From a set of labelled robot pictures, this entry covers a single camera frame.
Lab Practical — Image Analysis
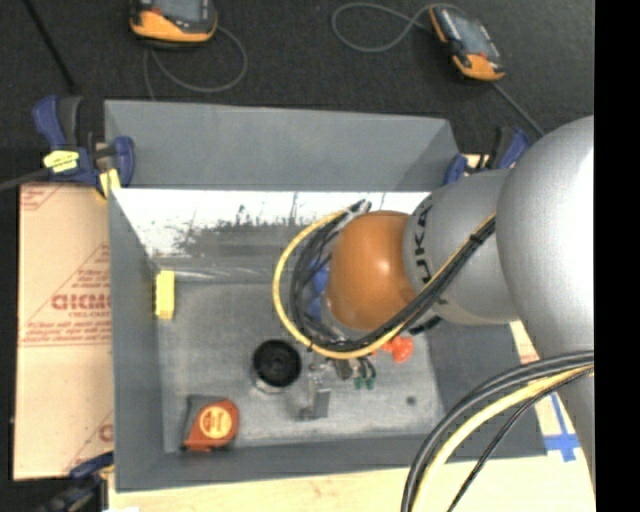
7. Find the black round lid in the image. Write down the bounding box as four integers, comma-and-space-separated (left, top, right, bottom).
251, 339, 303, 391

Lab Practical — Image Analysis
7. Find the red-orange toy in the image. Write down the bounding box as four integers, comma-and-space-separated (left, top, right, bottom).
381, 335, 416, 364

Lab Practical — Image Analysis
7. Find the blue plastic thing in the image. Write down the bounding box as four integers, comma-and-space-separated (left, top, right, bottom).
304, 259, 332, 322

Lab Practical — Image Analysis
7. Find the orange tape measure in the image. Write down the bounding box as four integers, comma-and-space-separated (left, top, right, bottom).
180, 394, 242, 453

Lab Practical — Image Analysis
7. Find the grey metal bin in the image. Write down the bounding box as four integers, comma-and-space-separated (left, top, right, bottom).
103, 99, 547, 491

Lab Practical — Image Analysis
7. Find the yellow sponge block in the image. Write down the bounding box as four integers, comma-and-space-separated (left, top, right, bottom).
154, 269, 177, 321

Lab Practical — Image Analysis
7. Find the brown cardboard board, red print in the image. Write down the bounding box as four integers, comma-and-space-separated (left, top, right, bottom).
12, 182, 115, 481

